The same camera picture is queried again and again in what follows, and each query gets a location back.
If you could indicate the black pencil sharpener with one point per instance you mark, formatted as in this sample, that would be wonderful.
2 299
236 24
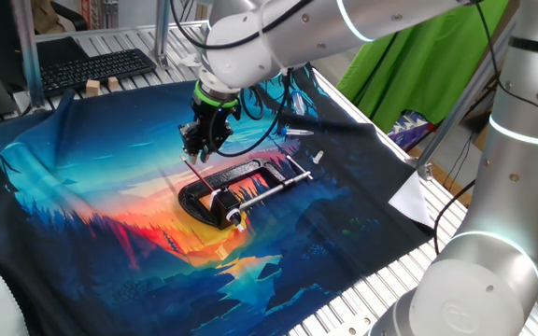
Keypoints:
224 205

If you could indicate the black metal C-clamp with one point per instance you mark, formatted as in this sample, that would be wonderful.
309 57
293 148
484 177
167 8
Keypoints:
232 169

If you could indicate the green fabric sheet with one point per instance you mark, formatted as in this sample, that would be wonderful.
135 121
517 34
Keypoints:
404 74

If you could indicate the black chair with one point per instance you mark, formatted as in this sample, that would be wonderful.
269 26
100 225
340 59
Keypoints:
70 16

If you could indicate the aluminium frame post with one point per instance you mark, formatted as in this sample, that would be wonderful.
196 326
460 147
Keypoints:
161 28
28 56
456 107

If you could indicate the clear tube with blue cap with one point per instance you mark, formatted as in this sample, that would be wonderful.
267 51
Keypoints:
299 132

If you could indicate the black keyboard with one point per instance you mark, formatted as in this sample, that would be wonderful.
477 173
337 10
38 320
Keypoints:
91 67

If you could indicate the red pencil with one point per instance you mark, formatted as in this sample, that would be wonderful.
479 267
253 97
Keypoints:
196 174

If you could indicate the small wooden block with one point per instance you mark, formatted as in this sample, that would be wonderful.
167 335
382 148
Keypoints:
113 83
93 88

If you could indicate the large clear plastic tube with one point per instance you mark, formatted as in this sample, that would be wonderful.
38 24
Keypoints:
299 103

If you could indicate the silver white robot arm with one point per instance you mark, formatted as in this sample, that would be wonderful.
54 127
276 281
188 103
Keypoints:
484 280

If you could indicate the small clear plastic tube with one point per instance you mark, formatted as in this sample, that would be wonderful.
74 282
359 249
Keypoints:
317 157

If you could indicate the black desk pad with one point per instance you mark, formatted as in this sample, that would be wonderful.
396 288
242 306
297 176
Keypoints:
61 49

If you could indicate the blue patterned bag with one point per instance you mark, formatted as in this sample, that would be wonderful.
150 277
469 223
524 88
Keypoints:
409 130

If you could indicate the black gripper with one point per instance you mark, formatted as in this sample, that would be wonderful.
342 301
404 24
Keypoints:
210 126

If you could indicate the landscape printed cloth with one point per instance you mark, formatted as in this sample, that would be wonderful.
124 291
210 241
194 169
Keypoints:
87 186

